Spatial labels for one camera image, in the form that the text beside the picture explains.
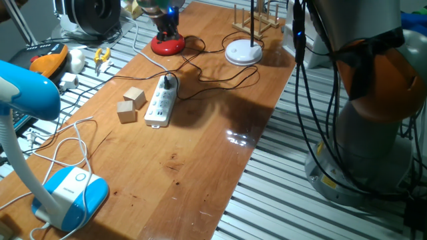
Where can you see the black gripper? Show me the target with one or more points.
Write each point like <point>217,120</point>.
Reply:
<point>168,21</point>

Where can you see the black power plug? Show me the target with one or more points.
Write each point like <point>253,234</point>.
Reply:
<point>167,82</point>

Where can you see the white power strip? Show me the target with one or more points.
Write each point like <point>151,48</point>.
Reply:
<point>160,106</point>

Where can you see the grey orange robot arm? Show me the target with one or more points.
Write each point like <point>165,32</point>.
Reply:
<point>377,83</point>

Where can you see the red round lamp base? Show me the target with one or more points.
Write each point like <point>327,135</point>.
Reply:
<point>166,48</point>

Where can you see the white power adapter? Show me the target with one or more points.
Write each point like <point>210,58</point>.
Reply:
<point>68,81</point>

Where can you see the blue white desk lamp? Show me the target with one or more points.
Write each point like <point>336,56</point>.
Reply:
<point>30,90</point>

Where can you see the yellow crumpled packet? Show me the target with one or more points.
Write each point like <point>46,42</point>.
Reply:
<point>133,8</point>

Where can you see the wooden cube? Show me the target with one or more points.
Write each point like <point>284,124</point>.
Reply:
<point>126,112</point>
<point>135,96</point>

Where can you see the black filament spool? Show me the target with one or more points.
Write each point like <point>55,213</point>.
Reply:
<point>96,15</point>

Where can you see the wooden peg rack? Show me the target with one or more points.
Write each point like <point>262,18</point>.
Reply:
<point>248,29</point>

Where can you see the white rounded object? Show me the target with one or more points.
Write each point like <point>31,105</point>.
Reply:
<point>77,60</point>

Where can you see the white plastic drawer box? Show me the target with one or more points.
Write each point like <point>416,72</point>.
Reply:
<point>287,40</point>

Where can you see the orange black teach pendant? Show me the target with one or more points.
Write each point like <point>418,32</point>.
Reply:
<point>46,61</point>

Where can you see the black keyboard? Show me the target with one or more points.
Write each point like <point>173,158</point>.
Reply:
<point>23,121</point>

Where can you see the aluminium frame post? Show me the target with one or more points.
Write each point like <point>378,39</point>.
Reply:
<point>20,23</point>

